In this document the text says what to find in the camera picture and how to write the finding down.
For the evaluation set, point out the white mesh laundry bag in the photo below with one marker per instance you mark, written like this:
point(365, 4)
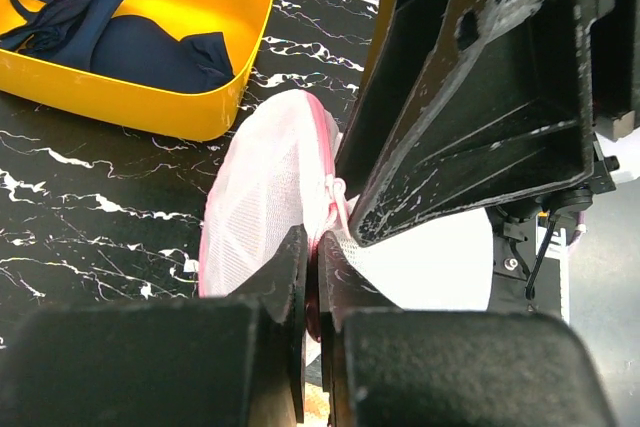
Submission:
point(279, 172)

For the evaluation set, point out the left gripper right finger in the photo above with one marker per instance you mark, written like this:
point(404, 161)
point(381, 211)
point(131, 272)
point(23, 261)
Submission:
point(384, 366)

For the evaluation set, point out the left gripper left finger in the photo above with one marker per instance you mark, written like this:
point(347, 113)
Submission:
point(236, 360)

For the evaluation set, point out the navy blue bra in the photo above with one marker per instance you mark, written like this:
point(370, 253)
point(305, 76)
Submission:
point(88, 35)

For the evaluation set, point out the yellow plastic basket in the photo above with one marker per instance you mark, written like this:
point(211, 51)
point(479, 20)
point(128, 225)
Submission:
point(198, 117)

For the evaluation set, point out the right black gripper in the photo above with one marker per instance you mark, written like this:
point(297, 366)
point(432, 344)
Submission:
point(469, 104)

